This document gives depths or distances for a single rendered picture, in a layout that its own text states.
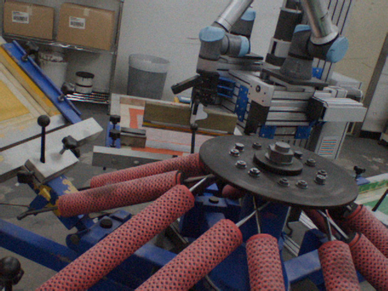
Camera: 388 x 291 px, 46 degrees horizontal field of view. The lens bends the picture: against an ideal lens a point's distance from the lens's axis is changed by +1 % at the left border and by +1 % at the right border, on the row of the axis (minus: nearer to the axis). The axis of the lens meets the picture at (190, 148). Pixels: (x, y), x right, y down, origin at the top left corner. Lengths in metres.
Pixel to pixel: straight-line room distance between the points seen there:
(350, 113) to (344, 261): 1.54
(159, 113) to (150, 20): 3.68
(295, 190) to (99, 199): 0.39
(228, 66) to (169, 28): 2.91
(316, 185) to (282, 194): 0.10
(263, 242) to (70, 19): 4.30
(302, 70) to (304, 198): 1.41
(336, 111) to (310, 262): 1.13
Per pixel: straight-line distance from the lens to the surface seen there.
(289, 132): 2.27
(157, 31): 5.32
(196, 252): 0.70
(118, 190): 0.91
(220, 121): 1.72
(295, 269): 1.11
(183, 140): 1.89
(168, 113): 1.68
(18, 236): 1.22
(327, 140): 2.64
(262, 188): 0.74
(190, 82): 1.64
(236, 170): 0.79
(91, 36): 4.84
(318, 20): 1.94
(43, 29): 4.92
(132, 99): 2.24
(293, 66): 2.12
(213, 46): 1.61
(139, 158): 1.44
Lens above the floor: 1.61
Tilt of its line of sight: 21 degrees down
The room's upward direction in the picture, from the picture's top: 12 degrees clockwise
